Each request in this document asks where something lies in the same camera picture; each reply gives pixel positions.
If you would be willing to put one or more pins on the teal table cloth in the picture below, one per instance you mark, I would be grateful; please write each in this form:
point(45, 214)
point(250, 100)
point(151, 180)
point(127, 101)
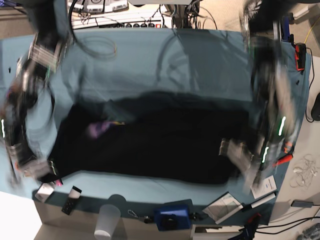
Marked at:
point(208, 64)

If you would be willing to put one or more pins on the red black power tool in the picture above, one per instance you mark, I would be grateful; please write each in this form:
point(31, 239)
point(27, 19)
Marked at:
point(300, 56)

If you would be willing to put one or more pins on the black white marker pen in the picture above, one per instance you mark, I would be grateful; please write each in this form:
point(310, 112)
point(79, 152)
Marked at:
point(259, 202)

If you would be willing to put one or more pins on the white power strip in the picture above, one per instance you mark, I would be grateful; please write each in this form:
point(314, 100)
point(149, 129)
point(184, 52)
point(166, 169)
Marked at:
point(122, 20)

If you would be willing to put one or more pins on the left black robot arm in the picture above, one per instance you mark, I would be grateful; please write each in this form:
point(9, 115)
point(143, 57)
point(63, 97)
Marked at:
point(271, 87)

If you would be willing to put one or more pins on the orange black screwdriver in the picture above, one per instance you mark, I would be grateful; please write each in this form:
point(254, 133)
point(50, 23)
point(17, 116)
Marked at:
point(284, 159)

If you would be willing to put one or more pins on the folded map booklet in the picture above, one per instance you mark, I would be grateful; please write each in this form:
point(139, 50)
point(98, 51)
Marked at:
point(223, 208)

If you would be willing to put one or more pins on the white printed card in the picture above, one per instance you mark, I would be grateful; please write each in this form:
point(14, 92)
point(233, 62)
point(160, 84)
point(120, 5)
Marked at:
point(267, 186)

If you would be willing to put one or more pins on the white packaged card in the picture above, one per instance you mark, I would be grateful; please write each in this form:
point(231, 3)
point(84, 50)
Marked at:
point(44, 192)

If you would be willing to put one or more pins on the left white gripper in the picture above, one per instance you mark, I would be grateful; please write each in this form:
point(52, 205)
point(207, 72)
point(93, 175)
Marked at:
point(247, 163)

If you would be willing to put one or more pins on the black t-shirt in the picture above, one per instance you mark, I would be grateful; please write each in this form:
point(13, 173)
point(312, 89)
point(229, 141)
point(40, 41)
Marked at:
point(157, 135)

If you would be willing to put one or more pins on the blue camera box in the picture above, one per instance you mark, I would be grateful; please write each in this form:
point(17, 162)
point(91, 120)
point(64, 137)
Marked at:
point(172, 217)

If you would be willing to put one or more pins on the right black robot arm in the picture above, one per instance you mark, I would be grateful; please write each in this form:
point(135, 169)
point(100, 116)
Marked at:
point(51, 41)

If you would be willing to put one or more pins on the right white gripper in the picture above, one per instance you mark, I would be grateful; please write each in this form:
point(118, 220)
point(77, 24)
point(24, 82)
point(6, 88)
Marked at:
point(23, 160)

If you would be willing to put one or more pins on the metal carabiner keyring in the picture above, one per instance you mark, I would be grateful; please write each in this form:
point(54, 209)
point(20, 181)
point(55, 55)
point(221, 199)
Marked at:
point(141, 218)

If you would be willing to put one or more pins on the translucent plastic cup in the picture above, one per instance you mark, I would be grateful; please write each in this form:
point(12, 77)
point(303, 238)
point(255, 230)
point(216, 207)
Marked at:
point(107, 220)

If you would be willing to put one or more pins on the black white remote control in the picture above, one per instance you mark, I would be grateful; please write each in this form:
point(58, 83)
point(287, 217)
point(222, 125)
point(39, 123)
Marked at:
point(71, 200)

